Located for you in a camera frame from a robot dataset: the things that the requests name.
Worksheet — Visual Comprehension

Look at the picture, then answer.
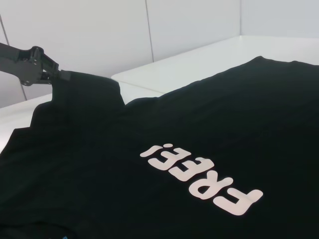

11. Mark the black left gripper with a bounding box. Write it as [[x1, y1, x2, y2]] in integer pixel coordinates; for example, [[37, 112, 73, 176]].
[[0, 41, 73, 87]]

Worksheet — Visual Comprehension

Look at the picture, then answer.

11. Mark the black t-shirt with FREE print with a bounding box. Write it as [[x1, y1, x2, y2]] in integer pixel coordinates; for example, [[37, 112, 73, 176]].
[[0, 56, 319, 239]]

